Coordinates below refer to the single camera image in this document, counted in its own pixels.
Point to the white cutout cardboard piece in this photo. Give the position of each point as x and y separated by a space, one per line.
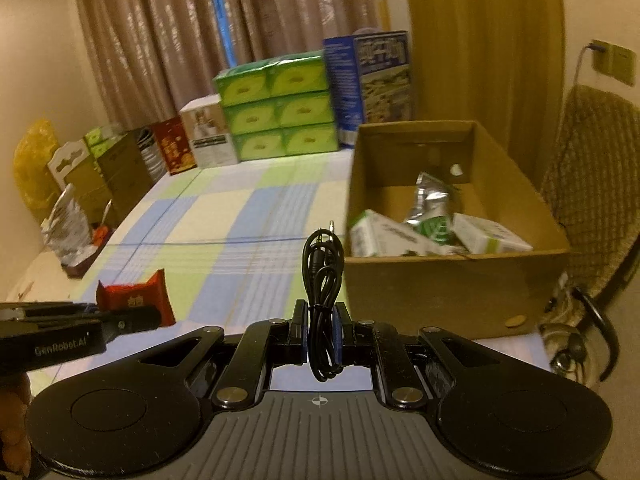
57 175

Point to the dark red wooden tray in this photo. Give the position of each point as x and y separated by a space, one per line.
80 267

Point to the yellow plastic bag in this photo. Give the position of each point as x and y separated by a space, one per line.
35 160

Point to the long white green-ended carton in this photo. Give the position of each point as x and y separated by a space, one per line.
490 235

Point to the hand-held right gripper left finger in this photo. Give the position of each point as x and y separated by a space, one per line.
300 332

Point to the green and white carton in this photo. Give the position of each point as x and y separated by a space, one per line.
385 235

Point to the person's left hand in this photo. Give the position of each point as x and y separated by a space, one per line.
12 410

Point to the wall socket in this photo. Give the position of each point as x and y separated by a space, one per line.
624 65
602 57

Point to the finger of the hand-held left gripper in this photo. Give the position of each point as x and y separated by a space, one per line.
50 306
132 320

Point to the white product box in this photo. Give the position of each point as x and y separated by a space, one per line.
210 135

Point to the yellow wooden door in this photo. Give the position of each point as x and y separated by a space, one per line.
480 35

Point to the stack of green tissue packs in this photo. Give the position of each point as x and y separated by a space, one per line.
280 115

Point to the crumpled silver printed bag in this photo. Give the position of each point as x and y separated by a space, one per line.
65 230

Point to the brown curtain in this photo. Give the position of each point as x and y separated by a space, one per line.
175 35

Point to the brown cardboard box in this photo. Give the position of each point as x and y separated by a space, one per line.
440 295

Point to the small green packet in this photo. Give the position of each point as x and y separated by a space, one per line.
102 140

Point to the chair with quilted cover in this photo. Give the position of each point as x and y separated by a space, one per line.
590 170

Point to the red snack packet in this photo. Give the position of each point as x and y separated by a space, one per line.
135 295

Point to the small brown carton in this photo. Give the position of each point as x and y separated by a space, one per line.
95 197

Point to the tall blue printed box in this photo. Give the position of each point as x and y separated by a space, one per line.
350 90

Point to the small orange red object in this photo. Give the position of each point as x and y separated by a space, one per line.
101 232

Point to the large brown carton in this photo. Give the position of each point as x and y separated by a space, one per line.
125 165

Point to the silver foil bag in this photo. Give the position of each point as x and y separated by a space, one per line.
430 200

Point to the red gift packet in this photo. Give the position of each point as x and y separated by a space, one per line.
175 150

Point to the thin metal stick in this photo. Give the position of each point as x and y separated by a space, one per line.
106 215

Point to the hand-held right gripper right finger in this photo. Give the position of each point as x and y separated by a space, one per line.
340 332

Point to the desktop with checkered tablecloth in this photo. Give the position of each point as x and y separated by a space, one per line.
225 240

